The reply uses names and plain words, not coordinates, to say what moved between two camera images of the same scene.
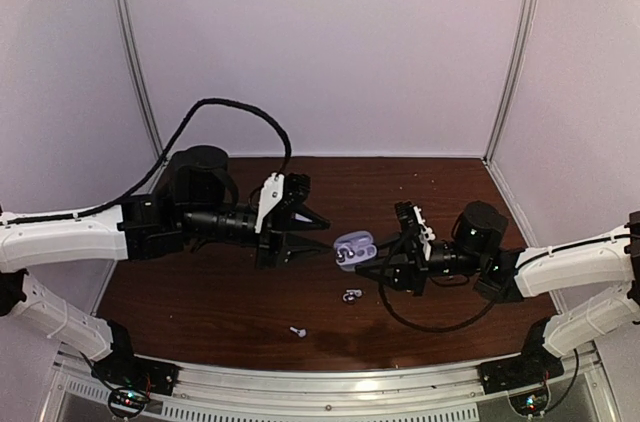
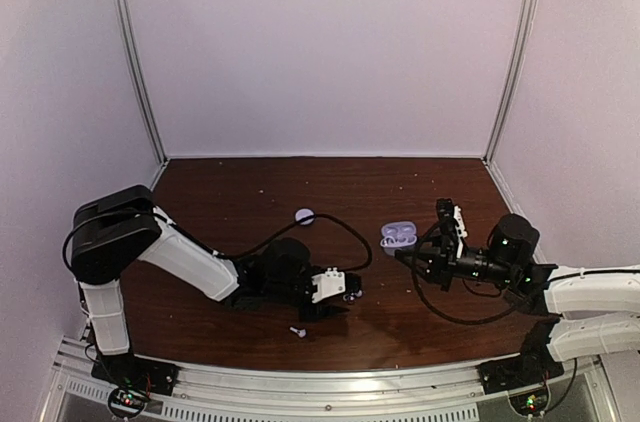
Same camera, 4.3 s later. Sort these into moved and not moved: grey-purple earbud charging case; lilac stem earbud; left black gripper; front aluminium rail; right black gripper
Moved: left black gripper; right black gripper; grey-purple earbud charging case
Not moved: lilac stem earbud; front aluminium rail
